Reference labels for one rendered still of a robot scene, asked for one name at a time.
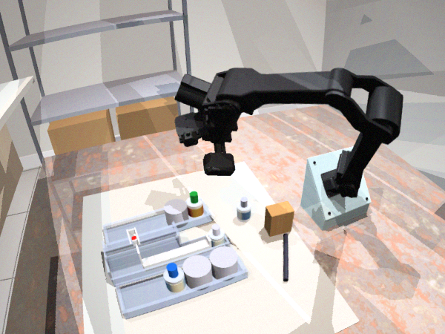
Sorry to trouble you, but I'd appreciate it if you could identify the orange-brown block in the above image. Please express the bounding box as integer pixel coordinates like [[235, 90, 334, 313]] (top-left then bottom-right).
[[264, 201, 294, 237]]

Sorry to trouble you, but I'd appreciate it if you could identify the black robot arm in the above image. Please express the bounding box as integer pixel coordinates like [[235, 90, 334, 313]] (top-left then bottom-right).
[[174, 68, 403, 198]]

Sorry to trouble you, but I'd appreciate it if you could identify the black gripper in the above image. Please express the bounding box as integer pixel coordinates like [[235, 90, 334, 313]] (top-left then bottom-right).
[[202, 108, 238, 176]]

